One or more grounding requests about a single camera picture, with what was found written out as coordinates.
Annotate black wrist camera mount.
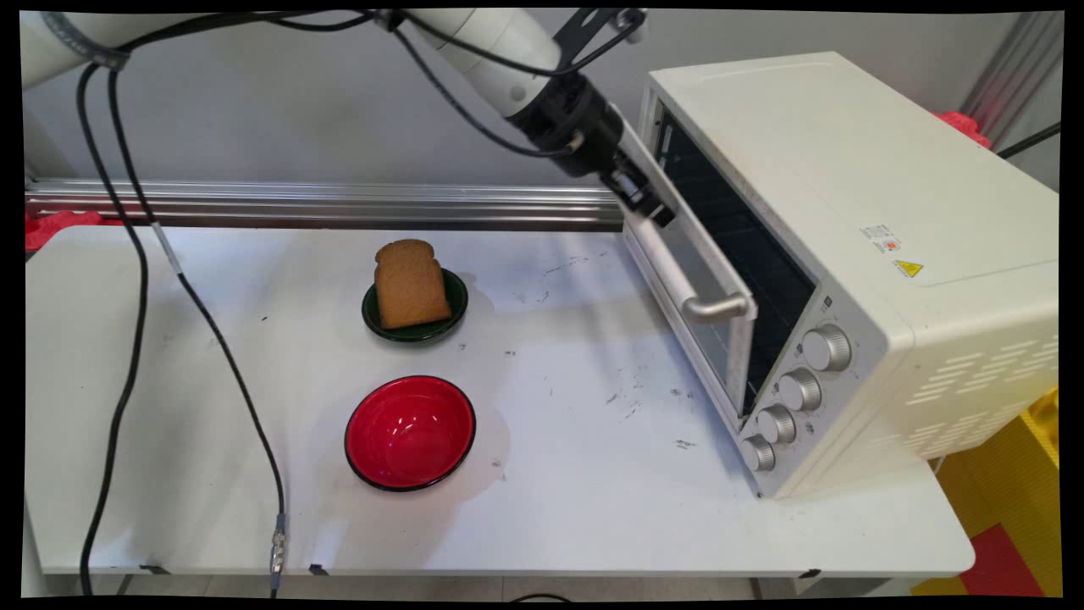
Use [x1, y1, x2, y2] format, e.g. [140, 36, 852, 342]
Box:
[552, 8, 651, 75]

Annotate red foam floor mat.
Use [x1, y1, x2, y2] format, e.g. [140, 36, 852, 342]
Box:
[959, 523, 1048, 598]

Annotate red bowl with black rim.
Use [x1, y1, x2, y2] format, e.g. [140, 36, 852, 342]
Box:
[344, 374, 478, 493]

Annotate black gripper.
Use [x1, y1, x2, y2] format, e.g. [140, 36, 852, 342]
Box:
[506, 73, 678, 230]

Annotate white toaster oven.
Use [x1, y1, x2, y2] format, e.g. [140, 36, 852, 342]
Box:
[637, 52, 1060, 501]

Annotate glass oven door with handle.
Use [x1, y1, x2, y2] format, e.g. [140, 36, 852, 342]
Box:
[611, 103, 760, 433]

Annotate black cable with metal connector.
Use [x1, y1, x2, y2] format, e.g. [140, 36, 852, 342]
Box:
[105, 64, 290, 599]

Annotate yellow foam floor mat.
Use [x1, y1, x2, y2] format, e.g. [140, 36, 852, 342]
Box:
[910, 388, 1062, 598]

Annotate large silver oven knob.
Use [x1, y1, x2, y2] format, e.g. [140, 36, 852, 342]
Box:
[801, 324, 853, 373]

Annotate black cable behind oven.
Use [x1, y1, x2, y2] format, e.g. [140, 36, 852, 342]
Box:
[997, 122, 1062, 161]

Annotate thick black hanging cable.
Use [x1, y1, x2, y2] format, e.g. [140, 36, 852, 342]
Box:
[75, 61, 152, 597]

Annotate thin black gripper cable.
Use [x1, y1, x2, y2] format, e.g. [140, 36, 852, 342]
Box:
[373, 10, 646, 160]

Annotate aluminium frame post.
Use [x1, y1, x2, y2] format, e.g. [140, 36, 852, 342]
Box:
[960, 12, 1065, 152]

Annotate dark green small plate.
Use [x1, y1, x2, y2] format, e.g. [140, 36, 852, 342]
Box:
[362, 268, 470, 344]

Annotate red plastic bracket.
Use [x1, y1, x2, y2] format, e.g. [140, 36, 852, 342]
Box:
[25, 209, 119, 252]
[935, 110, 993, 151]

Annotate brown toast slice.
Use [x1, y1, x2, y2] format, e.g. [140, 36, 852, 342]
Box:
[374, 239, 454, 330]

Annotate aluminium extrusion rail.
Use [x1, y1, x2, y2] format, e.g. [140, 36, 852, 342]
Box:
[25, 177, 628, 232]

